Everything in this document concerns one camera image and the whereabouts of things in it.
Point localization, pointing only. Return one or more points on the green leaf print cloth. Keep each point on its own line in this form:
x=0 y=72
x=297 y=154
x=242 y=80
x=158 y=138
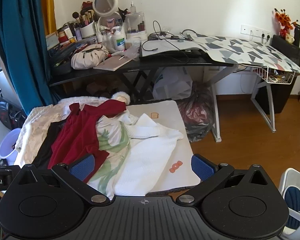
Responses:
x=110 y=140

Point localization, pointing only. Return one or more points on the black and red device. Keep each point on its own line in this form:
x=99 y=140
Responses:
x=10 y=116

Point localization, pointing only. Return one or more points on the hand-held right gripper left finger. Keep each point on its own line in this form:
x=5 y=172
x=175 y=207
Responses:
x=82 y=167

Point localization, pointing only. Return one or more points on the lavender plastic bucket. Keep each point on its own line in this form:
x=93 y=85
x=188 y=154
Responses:
x=6 y=152

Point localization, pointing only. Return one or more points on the black pouch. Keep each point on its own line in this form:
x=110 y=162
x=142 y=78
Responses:
x=61 y=60

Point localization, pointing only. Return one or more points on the clear cosmetic organizer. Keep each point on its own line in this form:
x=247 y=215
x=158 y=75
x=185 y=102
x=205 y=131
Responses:
x=135 y=25

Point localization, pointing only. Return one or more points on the white bottle green label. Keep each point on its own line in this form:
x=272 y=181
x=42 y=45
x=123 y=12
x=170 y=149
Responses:
x=119 y=43

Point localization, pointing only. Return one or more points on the dark translucent trash bag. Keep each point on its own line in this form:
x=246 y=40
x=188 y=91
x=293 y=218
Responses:
x=197 y=115

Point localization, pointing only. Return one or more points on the round white vanity mirror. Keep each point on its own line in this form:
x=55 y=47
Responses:
x=105 y=3

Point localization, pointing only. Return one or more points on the grey desk pad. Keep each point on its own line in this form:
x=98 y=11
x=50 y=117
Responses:
x=162 y=45

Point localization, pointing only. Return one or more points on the white table frame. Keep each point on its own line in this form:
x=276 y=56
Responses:
x=216 y=110

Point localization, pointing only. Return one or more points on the red garment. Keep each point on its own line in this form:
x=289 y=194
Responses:
x=77 y=135

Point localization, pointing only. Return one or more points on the white plastic bag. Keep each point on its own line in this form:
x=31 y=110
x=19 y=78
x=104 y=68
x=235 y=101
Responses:
x=172 y=85

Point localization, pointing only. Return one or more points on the white haired plush doll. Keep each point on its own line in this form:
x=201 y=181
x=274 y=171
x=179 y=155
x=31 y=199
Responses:
x=121 y=97

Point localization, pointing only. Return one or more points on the black cabinet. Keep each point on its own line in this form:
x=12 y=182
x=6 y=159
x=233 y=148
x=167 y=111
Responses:
x=290 y=52

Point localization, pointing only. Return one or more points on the cream lace blanket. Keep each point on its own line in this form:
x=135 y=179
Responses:
x=37 y=127

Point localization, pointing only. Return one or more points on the black bottle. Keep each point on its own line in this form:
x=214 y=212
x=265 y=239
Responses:
x=297 y=35

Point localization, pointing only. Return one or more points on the cluster of cosmetic boxes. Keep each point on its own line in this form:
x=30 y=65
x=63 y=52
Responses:
x=62 y=36

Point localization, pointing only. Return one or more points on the clear glass bottle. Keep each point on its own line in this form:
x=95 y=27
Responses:
x=133 y=8

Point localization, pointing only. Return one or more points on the yellow curtain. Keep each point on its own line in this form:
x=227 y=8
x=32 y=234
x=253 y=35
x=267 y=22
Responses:
x=48 y=5

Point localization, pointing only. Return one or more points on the teal curtain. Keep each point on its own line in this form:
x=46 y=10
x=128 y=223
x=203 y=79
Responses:
x=17 y=42

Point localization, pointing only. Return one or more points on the black desk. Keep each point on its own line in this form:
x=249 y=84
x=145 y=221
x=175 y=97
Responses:
x=150 y=63

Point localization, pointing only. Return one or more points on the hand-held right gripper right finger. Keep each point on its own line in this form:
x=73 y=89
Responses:
x=203 y=167

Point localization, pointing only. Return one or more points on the orange artificial flowers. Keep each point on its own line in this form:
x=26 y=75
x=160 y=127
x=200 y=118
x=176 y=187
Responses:
x=283 y=18

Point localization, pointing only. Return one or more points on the pink notebook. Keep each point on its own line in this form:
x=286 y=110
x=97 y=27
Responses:
x=112 y=64

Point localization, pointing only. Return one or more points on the white mattress pad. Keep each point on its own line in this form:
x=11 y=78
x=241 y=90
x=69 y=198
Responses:
x=165 y=112

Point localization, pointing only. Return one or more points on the white chair blue cushion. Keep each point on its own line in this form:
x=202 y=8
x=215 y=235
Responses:
x=293 y=197

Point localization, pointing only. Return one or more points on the white makeup brush holder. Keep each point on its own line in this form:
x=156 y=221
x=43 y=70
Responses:
x=87 y=31

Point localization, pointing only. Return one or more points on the bunch of makeup brushes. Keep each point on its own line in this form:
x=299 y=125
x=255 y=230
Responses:
x=83 y=17

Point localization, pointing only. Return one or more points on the white wall socket panel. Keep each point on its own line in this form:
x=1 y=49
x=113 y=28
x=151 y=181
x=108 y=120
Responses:
x=247 y=28

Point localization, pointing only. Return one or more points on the cream printed box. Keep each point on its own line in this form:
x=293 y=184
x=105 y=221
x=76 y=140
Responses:
x=290 y=39

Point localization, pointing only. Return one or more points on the beige handbag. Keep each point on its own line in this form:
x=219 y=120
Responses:
x=87 y=57

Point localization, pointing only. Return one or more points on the black plug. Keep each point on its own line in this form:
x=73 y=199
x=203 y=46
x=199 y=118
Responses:
x=263 y=35
x=268 y=37

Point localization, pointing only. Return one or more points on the white fluffy blanket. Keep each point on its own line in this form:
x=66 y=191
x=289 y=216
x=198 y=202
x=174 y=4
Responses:
x=85 y=100

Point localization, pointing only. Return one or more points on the white waffle garment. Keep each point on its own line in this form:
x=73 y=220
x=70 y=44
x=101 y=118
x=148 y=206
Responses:
x=145 y=155

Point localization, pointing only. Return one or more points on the black garment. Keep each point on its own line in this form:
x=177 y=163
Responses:
x=47 y=145

